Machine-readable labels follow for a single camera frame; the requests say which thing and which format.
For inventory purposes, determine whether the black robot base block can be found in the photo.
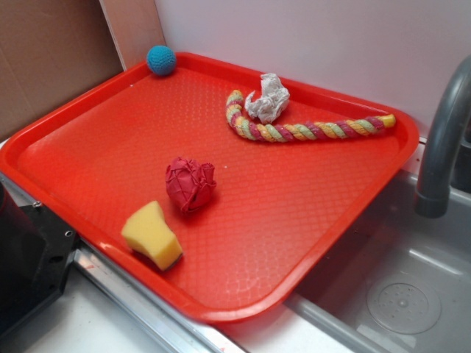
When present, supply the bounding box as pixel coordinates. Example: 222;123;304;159
1;186;78;338

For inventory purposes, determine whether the blue crocheted ball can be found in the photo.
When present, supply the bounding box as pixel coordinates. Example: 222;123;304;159
146;46;177;76

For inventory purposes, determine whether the red plastic tray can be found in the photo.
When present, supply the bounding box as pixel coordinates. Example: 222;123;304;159
1;53;419;323

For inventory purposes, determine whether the brown cardboard panel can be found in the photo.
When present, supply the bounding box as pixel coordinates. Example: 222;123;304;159
1;1;165;140

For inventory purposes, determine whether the multicolour twisted rope toy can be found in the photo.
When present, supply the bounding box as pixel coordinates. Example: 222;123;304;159
225;90;397;143

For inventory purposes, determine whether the grey faucet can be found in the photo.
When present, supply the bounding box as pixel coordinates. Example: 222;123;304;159
414;57;470;218

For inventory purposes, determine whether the crumpled red cloth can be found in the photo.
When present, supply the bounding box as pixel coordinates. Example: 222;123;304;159
165;157;217;214

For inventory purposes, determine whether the yellow sponge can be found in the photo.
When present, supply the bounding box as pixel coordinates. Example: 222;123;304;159
121;201;183;271

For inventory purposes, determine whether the crumpled white paper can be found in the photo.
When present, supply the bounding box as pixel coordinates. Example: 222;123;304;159
244;73;290;124

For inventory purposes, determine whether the grey toy sink basin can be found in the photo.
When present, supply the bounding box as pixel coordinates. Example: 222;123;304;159
286;172;470;352

